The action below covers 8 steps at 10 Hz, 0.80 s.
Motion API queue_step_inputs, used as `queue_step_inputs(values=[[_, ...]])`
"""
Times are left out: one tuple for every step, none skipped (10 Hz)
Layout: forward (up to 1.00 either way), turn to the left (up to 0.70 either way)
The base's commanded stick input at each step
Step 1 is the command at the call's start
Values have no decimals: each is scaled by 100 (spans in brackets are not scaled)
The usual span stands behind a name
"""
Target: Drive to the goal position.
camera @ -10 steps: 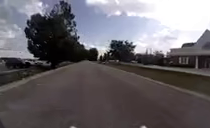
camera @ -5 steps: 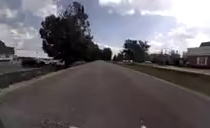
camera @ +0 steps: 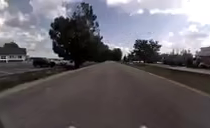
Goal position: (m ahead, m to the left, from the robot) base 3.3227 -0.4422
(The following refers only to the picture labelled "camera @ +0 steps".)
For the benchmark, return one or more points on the large dark tree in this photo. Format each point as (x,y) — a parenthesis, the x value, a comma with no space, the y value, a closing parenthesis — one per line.
(76,35)

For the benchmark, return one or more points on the house with white trim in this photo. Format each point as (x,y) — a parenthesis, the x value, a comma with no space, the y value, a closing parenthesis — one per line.
(209,55)

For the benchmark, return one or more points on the row of dark trees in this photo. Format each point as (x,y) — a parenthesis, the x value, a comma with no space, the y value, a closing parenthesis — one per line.
(113,55)

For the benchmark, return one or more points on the dark grass verge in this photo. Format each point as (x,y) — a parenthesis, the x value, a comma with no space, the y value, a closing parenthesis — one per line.
(23,79)

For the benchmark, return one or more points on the grass verge beside sidewalk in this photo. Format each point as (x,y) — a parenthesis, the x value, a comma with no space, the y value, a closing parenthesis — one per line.
(189,79)

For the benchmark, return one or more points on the dark vehicle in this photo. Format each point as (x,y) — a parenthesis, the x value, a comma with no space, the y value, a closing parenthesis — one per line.
(43,62)

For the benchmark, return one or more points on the grey asphalt road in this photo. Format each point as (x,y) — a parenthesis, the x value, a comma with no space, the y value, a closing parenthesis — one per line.
(106,98)

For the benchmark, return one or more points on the pale kerb strip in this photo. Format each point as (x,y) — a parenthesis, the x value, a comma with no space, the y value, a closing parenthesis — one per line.
(29,84)

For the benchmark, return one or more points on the grey paved lot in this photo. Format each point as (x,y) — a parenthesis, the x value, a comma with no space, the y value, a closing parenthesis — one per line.
(9,68)

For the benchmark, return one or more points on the row of bushes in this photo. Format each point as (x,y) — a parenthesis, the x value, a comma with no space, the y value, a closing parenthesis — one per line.
(178,59)

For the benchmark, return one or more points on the pale concrete sidewalk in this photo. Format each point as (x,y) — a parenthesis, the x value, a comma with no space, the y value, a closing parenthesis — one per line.
(196,70)

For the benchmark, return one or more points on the low building with dark roof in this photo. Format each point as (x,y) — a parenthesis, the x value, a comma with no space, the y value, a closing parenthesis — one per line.
(9,53)

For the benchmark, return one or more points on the broad green tree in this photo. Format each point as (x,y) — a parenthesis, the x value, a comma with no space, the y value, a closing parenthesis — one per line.
(146,50)

